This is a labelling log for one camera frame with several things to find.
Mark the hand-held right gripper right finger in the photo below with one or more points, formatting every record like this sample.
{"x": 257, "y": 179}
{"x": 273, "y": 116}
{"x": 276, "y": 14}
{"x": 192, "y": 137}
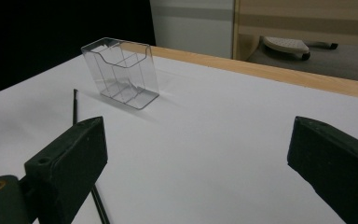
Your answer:
{"x": 338, "y": 165}

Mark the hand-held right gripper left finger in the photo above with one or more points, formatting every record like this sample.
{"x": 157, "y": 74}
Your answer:
{"x": 65, "y": 165}

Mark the black pen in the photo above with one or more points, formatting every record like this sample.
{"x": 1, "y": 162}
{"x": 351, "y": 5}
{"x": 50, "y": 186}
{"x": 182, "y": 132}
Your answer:
{"x": 75, "y": 105}

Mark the clear plastic pen holder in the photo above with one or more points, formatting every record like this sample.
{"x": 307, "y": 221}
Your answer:
{"x": 121, "y": 74}

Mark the wooden table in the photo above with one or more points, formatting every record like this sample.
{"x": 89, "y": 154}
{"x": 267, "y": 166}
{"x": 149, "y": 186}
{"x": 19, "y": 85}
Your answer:
{"x": 261, "y": 71}

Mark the black curtain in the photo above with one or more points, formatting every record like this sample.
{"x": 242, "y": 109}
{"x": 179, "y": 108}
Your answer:
{"x": 28, "y": 37}

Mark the white table cover sheet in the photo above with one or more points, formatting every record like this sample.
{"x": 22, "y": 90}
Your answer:
{"x": 199, "y": 140}

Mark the wooden desk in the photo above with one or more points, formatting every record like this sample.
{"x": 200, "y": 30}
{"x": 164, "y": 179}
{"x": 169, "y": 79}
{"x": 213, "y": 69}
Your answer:
{"x": 292, "y": 18}

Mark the white cabinet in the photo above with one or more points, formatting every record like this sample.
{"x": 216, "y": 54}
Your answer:
{"x": 192, "y": 31}

